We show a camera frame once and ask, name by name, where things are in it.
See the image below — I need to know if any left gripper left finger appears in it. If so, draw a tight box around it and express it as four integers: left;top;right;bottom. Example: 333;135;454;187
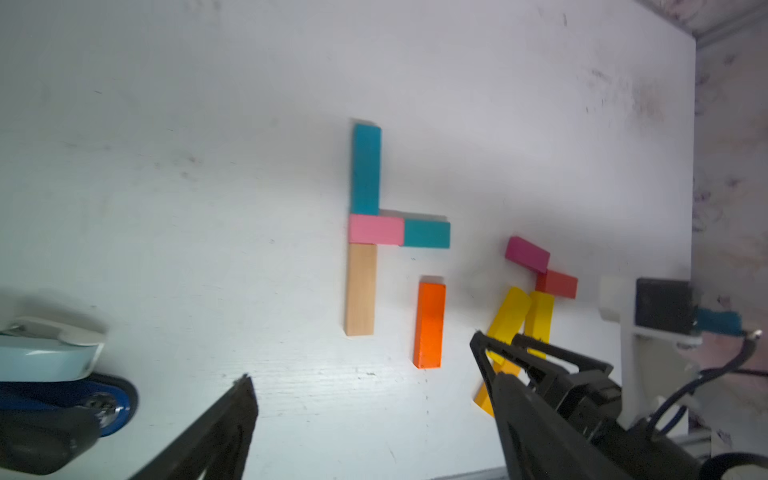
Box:
133;374;258;479

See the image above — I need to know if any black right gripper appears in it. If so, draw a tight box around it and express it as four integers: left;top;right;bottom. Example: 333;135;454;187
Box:
469;331;622;441

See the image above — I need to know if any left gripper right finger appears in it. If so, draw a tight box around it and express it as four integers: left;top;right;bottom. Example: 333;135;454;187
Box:
490;374;629;479

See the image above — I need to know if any yellow block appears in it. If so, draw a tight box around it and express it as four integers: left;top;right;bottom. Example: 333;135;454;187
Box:
524;291;555;344
487;287;532;345

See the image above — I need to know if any red block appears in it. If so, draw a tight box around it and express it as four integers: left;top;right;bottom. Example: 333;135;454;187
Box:
535;270;578;299

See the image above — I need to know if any magenta block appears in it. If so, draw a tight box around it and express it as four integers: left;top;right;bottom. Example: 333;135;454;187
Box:
505;236;551;274

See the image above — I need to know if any short teal block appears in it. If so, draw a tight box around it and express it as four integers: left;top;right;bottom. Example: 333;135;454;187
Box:
403;219;451;249

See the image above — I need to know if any natural wood block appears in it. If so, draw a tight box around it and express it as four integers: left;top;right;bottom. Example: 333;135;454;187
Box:
345;244;378;336

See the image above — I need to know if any pink block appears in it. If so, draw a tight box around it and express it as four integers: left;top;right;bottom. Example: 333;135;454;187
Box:
348;214;405;246

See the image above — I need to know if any long teal block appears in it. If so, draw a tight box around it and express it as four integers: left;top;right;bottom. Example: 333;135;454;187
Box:
350;123;382;216

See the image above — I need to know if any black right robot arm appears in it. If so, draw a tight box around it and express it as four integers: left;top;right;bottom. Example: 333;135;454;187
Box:
470;332;767;479

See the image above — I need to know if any blue stapler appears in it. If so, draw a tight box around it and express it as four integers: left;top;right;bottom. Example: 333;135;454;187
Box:
1;373;139;437

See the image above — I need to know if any light blue tape dispenser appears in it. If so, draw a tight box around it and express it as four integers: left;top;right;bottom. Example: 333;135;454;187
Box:
1;316;106;383

